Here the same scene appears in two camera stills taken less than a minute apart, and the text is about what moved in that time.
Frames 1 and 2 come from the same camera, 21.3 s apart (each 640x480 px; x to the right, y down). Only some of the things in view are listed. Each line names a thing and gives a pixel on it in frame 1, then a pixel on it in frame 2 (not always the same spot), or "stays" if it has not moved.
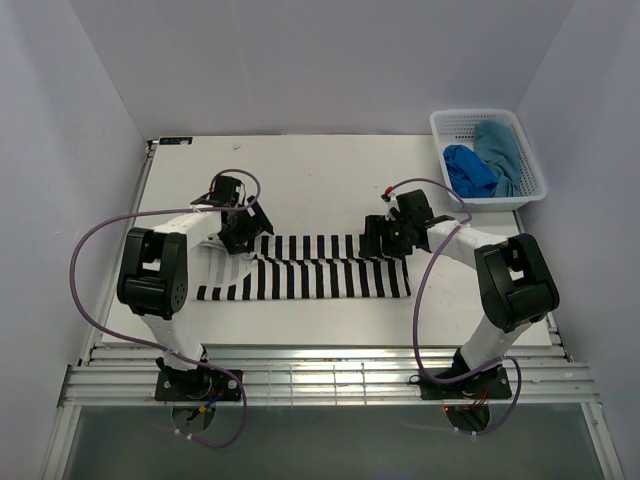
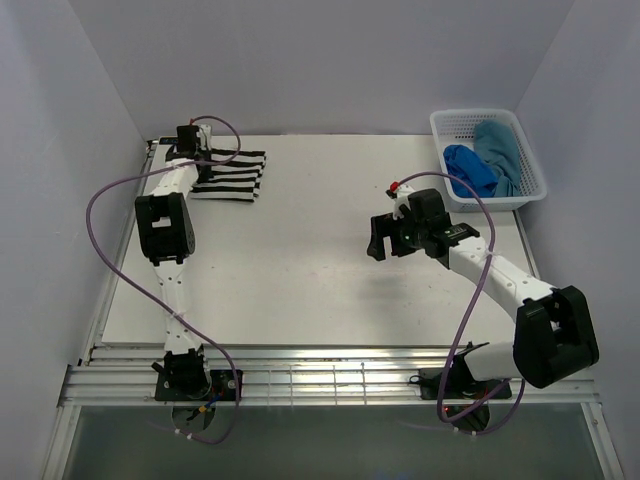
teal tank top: x=497 y=142 stays
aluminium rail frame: x=314 y=376 stays
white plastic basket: x=483 y=155 stays
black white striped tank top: x=302 y=267 to x=235 y=181
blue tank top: x=469 y=175 stays
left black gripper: x=233 y=242 to x=207 y=174
